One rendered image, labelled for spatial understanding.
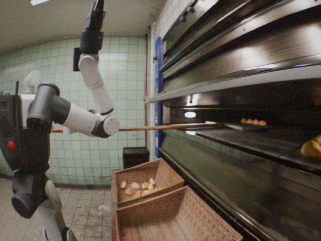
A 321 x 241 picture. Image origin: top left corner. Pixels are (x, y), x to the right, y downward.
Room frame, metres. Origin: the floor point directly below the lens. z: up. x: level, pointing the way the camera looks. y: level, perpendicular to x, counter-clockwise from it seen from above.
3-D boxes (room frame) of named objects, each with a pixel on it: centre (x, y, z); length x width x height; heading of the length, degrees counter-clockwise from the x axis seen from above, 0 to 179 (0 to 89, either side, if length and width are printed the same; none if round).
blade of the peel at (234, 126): (1.33, -0.72, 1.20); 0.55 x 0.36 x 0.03; 15
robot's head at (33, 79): (0.49, 0.58, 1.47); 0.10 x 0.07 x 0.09; 70
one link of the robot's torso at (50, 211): (0.47, 0.60, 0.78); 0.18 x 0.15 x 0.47; 105
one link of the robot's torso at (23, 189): (0.41, 0.58, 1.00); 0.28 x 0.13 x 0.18; 15
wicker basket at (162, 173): (1.14, 0.14, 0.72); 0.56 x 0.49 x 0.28; 17
